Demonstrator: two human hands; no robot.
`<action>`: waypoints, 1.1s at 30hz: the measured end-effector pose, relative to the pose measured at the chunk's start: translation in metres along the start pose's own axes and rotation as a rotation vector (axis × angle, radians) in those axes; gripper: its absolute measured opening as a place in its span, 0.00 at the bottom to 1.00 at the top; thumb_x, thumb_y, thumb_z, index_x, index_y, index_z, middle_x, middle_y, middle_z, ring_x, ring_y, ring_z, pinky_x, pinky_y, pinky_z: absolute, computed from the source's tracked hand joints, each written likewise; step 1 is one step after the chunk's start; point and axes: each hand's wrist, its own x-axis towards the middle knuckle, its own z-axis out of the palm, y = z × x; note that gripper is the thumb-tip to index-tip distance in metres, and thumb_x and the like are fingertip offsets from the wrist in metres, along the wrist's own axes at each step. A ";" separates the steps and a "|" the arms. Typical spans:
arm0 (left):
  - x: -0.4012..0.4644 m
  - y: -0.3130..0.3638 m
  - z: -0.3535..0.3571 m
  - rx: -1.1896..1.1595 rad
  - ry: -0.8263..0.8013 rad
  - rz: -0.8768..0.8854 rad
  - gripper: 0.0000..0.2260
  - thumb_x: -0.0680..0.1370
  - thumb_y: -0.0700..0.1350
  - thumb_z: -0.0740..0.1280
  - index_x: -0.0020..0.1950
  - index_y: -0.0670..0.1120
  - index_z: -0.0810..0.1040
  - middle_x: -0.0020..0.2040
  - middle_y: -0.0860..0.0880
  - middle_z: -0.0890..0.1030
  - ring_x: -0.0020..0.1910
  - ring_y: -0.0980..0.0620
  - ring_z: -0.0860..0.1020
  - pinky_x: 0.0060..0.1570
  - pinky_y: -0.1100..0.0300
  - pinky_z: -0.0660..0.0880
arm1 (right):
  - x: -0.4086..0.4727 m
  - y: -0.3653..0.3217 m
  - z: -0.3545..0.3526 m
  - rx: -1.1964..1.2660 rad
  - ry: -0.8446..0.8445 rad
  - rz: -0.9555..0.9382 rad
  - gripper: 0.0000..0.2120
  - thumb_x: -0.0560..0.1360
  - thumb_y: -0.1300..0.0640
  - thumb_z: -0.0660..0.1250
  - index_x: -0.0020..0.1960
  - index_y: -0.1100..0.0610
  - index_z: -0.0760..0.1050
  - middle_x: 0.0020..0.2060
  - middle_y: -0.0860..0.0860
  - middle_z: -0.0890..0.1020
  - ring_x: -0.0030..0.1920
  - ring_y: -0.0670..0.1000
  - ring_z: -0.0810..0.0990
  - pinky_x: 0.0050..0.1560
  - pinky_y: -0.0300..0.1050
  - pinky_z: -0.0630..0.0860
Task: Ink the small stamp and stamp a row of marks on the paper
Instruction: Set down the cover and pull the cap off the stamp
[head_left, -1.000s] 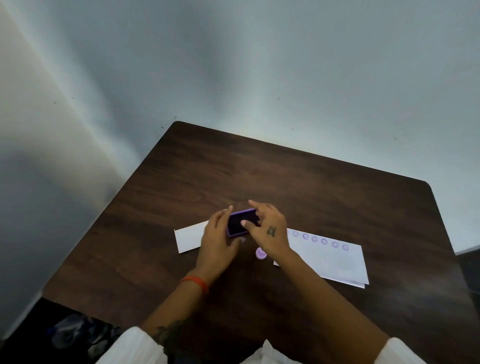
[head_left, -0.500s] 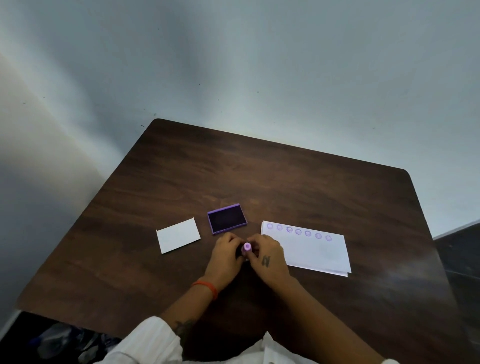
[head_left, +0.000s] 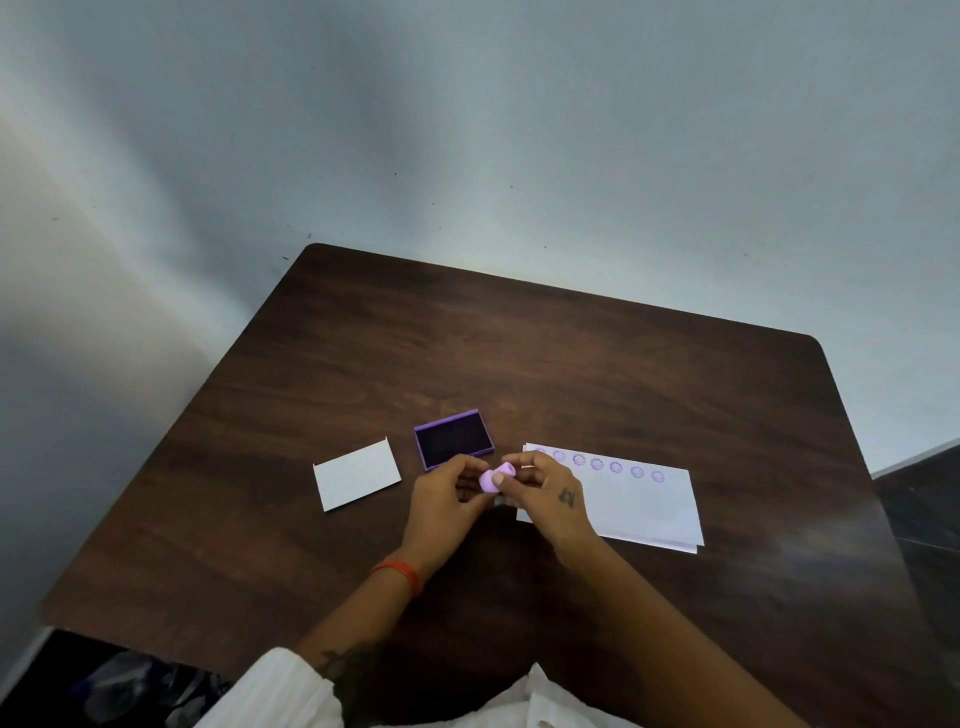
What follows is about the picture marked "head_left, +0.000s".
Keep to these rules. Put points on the dark patterned cloth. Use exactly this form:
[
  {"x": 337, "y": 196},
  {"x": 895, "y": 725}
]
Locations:
[{"x": 142, "y": 690}]

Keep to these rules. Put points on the small white card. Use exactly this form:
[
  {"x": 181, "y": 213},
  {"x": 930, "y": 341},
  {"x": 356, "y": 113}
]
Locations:
[{"x": 357, "y": 475}]

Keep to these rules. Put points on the person's right thumb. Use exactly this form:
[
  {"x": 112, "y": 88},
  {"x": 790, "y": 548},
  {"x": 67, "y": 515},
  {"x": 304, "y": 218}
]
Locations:
[{"x": 507, "y": 486}]

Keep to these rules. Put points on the white paper with purple stamps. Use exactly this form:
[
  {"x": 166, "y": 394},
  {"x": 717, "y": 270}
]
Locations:
[{"x": 637, "y": 502}]

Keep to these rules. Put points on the small purple stamp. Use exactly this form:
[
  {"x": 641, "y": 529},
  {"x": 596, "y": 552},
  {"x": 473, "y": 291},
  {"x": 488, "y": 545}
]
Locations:
[{"x": 498, "y": 477}]

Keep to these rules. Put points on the person's left hand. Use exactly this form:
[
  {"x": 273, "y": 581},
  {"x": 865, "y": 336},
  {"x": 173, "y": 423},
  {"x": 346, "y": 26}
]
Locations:
[{"x": 439, "y": 510}]

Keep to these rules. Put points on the plain white paper sheet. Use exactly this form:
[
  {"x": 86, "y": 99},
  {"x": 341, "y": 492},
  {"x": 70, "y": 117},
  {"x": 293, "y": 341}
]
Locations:
[{"x": 660, "y": 545}]

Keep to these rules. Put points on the purple ink pad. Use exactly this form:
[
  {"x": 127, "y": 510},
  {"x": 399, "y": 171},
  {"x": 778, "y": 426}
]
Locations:
[{"x": 454, "y": 439}]

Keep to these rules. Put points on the white garment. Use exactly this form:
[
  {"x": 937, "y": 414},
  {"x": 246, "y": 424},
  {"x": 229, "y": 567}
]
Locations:
[{"x": 277, "y": 694}]

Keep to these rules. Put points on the person's right hand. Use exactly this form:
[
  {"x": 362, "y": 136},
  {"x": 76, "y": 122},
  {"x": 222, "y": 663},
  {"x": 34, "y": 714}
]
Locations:
[{"x": 551, "y": 502}]

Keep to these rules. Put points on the person's right forearm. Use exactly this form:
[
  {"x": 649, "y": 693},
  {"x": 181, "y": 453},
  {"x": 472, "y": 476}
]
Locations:
[{"x": 660, "y": 637}]

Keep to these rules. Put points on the orange thread wristband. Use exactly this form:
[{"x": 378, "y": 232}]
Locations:
[{"x": 399, "y": 573}]

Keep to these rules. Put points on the person's left forearm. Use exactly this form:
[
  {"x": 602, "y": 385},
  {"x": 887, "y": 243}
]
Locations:
[{"x": 360, "y": 615}]

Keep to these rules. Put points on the person's left thumb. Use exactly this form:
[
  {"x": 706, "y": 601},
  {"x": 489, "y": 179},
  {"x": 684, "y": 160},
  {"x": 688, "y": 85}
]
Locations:
[{"x": 472, "y": 491}]

